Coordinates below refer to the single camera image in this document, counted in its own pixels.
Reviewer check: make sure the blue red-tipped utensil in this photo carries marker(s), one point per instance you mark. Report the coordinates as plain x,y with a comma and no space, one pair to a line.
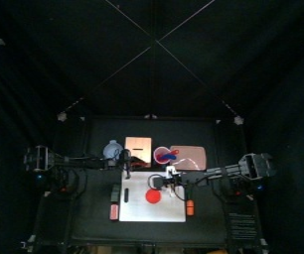
170,154

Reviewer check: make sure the orange dough disc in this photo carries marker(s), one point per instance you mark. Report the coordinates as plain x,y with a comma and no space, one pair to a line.
153,196

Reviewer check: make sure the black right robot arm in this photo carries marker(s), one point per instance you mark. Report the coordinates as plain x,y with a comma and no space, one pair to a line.
229,171

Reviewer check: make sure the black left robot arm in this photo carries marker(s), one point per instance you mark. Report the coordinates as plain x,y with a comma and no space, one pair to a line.
70,162

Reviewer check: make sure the green white-striped block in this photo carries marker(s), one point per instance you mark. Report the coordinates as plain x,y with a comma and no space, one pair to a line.
115,193

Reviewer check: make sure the orange rectangular toy block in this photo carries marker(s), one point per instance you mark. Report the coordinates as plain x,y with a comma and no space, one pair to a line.
190,208

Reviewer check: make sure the white cutting board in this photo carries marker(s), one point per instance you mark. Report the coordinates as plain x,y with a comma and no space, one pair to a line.
158,211

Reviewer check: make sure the tan wooden board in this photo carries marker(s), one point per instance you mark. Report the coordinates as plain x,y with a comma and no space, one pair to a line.
192,155

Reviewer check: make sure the pale grey bowl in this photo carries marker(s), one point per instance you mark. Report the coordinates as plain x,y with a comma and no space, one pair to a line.
113,150

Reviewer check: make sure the red rectangular toy block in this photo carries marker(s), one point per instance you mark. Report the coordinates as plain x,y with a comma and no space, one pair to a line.
114,212

